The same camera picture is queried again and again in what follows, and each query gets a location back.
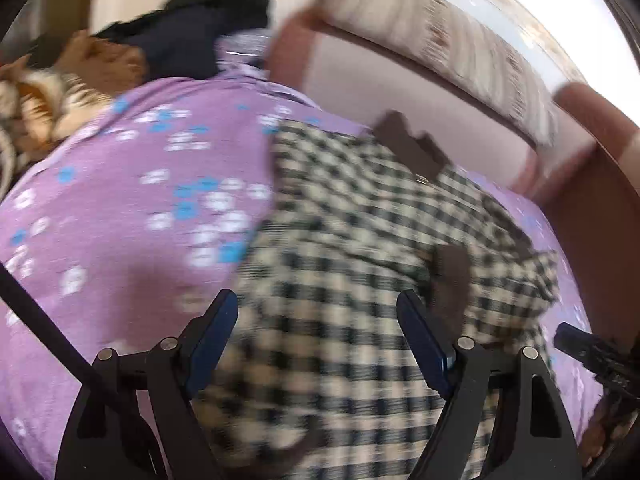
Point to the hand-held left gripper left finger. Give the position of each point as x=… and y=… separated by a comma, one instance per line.
x=219, y=321

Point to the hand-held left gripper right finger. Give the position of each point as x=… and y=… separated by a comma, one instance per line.
x=426, y=341

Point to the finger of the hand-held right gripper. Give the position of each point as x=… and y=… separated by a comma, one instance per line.
x=580, y=345

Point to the checkered beige and black garment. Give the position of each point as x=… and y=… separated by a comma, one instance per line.
x=350, y=240

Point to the dark clothes pile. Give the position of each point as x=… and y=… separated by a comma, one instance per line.
x=200, y=30

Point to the brown wooden bed side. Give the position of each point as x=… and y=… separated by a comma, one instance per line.
x=600, y=210

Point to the purple floral bedsheet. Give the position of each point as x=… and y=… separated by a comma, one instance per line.
x=130, y=200

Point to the pink padded headboard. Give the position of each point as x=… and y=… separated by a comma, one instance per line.
x=380, y=85

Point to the clear plastic bag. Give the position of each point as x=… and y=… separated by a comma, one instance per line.
x=242, y=50

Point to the tan patterned blanket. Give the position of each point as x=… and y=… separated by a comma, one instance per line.
x=45, y=105

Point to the brown cloth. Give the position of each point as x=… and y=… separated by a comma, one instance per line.
x=105, y=62

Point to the striped floral pillow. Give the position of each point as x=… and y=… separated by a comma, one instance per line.
x=440, y=35

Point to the brown wooden door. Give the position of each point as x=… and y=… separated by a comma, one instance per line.
x=55, y=5

